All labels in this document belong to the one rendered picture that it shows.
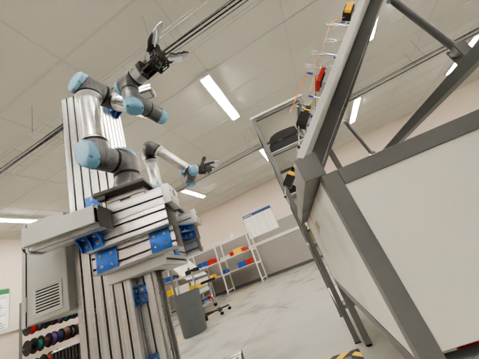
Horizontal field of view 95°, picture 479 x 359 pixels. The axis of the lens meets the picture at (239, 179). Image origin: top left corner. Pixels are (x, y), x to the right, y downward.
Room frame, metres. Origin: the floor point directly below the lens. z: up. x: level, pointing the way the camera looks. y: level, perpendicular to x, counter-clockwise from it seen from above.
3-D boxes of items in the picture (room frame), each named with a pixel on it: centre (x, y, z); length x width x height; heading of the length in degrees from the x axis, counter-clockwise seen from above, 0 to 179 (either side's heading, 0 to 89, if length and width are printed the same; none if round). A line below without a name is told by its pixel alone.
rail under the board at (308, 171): (1.10, -0.25, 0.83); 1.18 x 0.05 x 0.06; 172
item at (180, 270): (7.28, 2.60, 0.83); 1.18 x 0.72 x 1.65; 167
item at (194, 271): (6.18, 2.06, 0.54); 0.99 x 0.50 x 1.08; 168
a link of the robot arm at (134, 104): (0.73, 0.30, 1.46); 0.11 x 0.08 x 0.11; 159
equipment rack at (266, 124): (2.00, -0.59, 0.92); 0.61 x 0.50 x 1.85; 172
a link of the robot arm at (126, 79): (0.72, 0.31, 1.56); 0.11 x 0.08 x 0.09; 69
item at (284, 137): (1.90, -0.52, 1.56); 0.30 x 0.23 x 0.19; 84
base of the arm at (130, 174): (0.93, 0.51, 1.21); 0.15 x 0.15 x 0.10
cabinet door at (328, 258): (1.37, -0.31, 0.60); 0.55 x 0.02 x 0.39; 172
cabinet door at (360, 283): (0.83, -0.23, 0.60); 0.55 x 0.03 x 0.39; 172
